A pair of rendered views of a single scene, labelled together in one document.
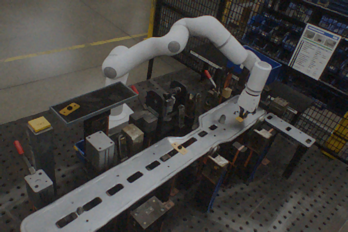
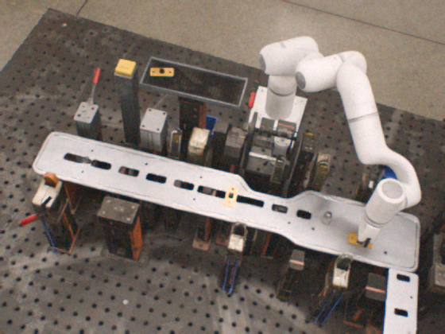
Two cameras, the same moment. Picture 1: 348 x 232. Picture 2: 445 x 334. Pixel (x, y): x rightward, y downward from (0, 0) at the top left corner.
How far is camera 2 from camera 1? 1.27 m
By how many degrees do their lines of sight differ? 43
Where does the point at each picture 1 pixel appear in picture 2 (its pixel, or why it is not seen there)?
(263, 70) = (378, 195)
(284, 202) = not seen: outside the picture
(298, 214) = not seen: outside the picture
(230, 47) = (355, 131)
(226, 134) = (304, 234)
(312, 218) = not seen: outside the picture
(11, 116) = (263, 42)
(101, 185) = (125, 158)
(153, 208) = (124, 211)
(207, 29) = (340, 86)
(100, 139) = (155, 119)
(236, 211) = (250, 323)
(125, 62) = (278, 61)
